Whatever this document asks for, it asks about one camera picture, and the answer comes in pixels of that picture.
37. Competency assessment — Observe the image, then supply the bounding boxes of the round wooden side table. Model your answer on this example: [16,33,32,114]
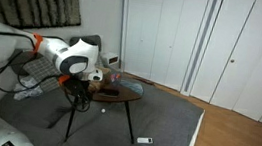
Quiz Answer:
[59,76,142,142]

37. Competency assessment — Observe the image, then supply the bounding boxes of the clear plastic cup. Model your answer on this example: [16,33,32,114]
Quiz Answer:
[110,71,122,84]

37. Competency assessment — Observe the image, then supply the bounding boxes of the white closet doors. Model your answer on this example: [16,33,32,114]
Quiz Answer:
[121,0,262,122]

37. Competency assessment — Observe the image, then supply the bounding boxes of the grey crumpled cloth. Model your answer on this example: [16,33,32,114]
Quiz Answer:
[13,76,43,101]

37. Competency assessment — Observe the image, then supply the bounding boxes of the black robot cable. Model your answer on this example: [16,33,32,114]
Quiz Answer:
[0,30,98,114]

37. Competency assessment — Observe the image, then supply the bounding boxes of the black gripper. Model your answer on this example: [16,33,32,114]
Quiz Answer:
[64,79,89,98]

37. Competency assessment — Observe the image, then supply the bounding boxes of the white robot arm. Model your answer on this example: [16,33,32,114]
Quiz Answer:
[0,23,103,81]

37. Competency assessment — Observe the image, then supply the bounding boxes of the white remote on bed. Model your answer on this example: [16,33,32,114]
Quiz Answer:
[137,137,153,144]

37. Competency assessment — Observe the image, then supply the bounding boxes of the black case on table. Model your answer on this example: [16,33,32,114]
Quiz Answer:
[100,87,120,97]

